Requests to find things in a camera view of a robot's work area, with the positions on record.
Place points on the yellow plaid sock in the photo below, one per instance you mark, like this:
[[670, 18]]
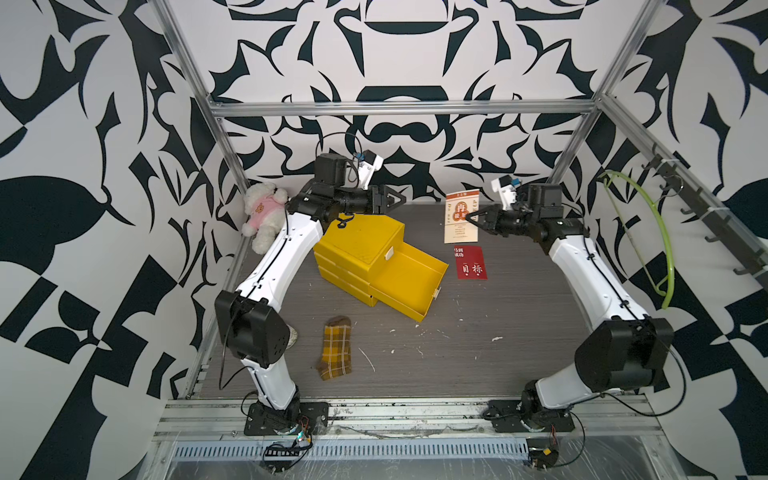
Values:
[[335, 360]]

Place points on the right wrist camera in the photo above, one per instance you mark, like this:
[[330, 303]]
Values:
[[506, 187]]

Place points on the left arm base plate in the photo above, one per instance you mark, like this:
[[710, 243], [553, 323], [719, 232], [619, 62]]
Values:
[[262, 420]]

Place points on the aluminium frame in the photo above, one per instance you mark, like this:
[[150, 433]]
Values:
[[455, 93]]

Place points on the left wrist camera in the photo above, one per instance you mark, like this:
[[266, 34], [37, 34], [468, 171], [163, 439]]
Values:
[[368, 163]]

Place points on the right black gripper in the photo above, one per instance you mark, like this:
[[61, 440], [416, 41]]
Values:
[[499, 221]]

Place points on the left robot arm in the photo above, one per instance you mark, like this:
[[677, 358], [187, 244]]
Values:
[[249, 321]]

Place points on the black connector box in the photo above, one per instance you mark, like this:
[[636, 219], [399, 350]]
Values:
[[542, 455], [278, 458]]

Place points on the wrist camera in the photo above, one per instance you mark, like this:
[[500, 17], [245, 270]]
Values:
[[506, 187], [368, 163]]

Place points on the yellow drawer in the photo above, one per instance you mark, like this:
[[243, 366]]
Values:
[[409, 281]]

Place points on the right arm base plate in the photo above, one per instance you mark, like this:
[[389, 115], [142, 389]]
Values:
[[516, 416]]

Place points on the yellow plastic drawer cabinet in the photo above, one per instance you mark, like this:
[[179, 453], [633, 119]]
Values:
[[352, 257]]

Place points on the right black connector box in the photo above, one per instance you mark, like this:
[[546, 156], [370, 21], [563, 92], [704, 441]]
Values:
[[542, 455]]

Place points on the left black connector box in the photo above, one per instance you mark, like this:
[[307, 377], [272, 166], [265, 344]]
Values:
[[278, 458]]

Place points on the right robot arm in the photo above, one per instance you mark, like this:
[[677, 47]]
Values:
[[626, 349]]

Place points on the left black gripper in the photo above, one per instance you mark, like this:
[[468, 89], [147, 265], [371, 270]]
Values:
[[377, 199]]

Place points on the grey patterned pouch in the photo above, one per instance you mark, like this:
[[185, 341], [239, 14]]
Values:
[[293, 337]]

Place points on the white teddy bear pink shirt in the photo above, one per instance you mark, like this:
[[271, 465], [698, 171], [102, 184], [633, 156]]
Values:
[[264, 206]]

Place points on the green plastic hoop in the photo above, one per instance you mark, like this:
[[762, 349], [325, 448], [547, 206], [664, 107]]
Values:
[[645, 229]]

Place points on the black hook rail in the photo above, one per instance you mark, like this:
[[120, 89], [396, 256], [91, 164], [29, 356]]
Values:
[[722, 222]]

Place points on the white red postcard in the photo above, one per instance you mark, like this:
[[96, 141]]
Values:
[[458, 205]]

